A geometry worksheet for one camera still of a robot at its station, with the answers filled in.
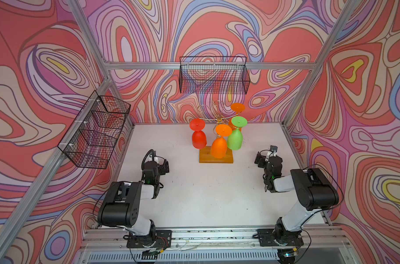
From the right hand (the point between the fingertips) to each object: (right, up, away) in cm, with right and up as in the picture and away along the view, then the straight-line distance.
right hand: (266, 156), depth 96 cm
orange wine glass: (-21, +26, -14) cm, 36 cm away
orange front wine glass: (-30, +8, -18) cm, 36 cm away
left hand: (-63, -2, -2) cm, 63 cm away
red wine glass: (-40, +10, -12) cm, 43 cm away
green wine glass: (-21, +10, -15) cm, 28 cm away
